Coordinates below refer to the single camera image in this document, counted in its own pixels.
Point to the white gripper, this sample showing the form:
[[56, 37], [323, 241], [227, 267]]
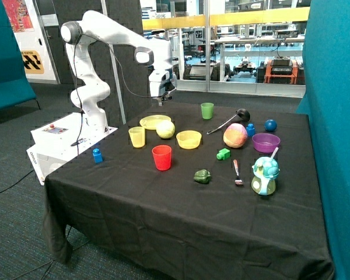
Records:
[[162, 82]]

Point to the yellow cup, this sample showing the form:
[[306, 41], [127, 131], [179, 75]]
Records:
[[137, 136]]

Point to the yellow bowl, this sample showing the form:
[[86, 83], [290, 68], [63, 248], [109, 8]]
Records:
[[189, 139]]

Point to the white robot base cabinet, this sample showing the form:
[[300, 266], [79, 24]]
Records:
[[60, 141]]

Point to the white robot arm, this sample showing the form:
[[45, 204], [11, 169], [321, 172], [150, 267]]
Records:
[[94, 26]]

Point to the yellow plate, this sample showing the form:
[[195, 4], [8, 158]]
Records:
[[151, 122]]

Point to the green cup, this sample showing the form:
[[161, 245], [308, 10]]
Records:
[[207, 110]]

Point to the red cup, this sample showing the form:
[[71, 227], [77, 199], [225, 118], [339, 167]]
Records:
[[162, 157]]

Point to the purple bowl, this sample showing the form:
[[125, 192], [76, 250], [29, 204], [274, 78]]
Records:
[[265, 142]]

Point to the yellow-green ball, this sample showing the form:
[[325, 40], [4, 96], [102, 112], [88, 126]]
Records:
[[165, 129]]

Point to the pink orange ball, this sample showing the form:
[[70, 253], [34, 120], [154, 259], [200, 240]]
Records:
[[235, 135]]

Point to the black ladle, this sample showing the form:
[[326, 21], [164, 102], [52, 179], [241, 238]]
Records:
[[242, 113]]

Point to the green block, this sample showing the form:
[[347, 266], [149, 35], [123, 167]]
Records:
[[223, 154]]

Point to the green toy pepper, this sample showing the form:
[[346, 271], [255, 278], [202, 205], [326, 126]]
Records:
[[202, 176]]

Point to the blue block left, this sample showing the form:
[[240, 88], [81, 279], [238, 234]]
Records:
[[97, 155]]

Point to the blue block near ball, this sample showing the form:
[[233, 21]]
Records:
[[250, 129]]

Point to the black tablecloth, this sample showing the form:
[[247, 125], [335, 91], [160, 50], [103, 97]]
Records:
[[169, 222]]

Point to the dark blue ball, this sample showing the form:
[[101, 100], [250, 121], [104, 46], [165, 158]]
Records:
[[270, 125]]

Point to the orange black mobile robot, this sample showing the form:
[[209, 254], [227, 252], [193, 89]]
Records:
[[281, 70]]

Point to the turtle sippy bottle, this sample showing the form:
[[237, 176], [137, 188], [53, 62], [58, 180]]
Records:
[[266, 171]]

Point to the yellow black sign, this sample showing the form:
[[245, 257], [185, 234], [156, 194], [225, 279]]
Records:
[[32, 62]]

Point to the teal sofa left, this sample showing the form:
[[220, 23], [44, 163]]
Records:
[[14, 86]]

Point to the teal partition right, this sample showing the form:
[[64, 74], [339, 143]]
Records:
[[326, 57]]

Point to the red poster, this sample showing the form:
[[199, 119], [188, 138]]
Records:
[[18, 15]]

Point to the fork with pink handle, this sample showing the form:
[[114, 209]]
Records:
[[238, 181]]

